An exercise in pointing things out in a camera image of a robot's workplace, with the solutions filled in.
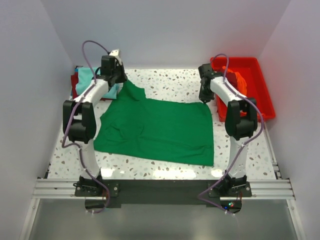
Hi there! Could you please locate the green t-shirt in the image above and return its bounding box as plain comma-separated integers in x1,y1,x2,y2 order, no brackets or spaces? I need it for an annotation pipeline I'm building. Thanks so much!
93,81,214,167

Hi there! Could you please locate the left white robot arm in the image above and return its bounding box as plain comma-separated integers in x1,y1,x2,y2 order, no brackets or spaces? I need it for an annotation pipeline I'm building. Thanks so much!
61,49,128,197

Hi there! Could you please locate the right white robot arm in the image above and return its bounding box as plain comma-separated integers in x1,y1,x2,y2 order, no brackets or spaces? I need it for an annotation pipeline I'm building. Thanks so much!
198,63,258,197

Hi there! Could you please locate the folded teal t-shirt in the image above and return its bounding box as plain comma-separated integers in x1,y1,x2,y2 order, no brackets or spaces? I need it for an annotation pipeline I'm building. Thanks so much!
74,67,121,100

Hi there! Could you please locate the maroon t-shirt in bin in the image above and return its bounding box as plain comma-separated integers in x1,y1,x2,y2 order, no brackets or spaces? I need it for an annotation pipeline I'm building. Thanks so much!
226,68,239,88

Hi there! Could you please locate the orange t-shirt in bin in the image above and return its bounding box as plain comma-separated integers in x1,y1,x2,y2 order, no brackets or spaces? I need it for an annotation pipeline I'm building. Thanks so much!
234,73,248,96

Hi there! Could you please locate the folded dark red t-shirt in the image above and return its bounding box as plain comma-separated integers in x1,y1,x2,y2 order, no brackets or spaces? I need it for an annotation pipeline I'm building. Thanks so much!
70,72,79,99

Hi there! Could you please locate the red plastic bin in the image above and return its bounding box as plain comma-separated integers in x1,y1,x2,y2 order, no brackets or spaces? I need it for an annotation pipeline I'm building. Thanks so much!
210,57,276,122

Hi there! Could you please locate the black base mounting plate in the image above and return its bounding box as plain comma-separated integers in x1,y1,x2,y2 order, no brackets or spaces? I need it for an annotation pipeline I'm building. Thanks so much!
74,178,253,213

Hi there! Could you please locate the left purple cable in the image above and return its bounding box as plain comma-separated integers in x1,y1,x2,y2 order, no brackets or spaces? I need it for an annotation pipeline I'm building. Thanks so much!
61,40,112,215

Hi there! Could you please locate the purple cable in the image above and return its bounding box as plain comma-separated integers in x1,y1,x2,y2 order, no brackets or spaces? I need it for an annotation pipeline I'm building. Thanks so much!
196,53,266,208
61,40,112,215

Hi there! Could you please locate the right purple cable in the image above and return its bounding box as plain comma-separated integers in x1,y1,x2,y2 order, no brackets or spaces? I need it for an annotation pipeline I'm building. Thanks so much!
196,53,266,208

